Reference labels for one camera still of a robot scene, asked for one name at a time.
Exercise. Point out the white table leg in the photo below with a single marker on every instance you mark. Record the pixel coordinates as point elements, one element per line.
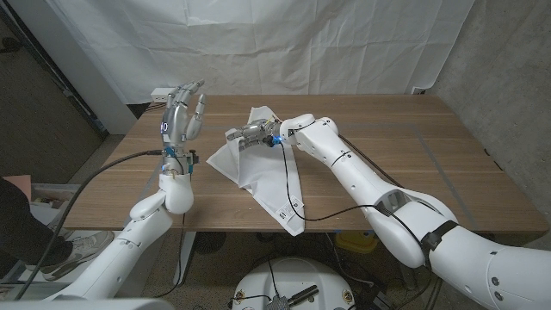
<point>187,258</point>

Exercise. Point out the white power strip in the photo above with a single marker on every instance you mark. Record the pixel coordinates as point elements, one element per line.
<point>158,94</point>

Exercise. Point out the grey sneaker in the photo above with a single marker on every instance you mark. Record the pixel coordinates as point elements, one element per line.
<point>82,249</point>

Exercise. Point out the black round floor fan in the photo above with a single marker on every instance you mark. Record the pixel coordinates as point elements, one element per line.
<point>209,241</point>

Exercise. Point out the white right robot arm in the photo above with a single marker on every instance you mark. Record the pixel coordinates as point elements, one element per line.
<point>357,172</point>

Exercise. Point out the white cloth napkin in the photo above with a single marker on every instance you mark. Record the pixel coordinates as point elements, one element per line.
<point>267,176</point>

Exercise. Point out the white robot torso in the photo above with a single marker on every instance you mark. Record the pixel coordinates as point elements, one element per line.
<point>297,271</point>

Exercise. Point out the pink flat object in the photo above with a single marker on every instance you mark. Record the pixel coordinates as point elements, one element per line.
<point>19,183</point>

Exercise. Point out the white wrinkled backdrop sheet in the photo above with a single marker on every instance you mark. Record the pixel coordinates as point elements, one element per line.
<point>258,43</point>

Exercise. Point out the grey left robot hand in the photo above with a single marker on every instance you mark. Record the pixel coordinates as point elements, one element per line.
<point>176,122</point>

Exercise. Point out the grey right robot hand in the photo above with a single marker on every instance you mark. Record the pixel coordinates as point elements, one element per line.
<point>256,133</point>

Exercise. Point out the white storage bin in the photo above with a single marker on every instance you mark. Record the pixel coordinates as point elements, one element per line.
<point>51,191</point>

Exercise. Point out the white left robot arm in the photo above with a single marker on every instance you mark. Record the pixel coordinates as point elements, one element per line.
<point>129,241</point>

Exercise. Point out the yellow object under table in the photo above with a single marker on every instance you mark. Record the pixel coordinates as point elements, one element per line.
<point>357,243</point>

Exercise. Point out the black tool on torso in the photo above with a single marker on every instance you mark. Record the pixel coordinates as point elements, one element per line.
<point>303,295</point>

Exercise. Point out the grey metal connector block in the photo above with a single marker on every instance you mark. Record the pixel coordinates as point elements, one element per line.
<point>279,303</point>

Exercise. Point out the person in black clothes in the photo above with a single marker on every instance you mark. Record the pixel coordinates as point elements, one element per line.
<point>21,232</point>

